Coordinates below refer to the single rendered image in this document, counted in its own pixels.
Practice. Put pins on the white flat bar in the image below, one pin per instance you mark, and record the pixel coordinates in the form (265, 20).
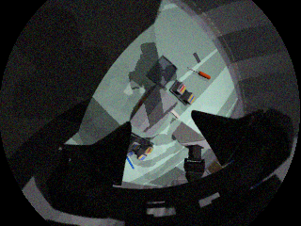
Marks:
(176, 114)

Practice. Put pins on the large dark grey panel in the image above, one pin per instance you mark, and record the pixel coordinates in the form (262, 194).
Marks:
(57, 63)

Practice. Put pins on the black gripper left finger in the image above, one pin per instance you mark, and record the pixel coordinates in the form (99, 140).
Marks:
(107, 155)

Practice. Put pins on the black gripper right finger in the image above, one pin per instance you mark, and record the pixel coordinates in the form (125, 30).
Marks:
(224, 134)

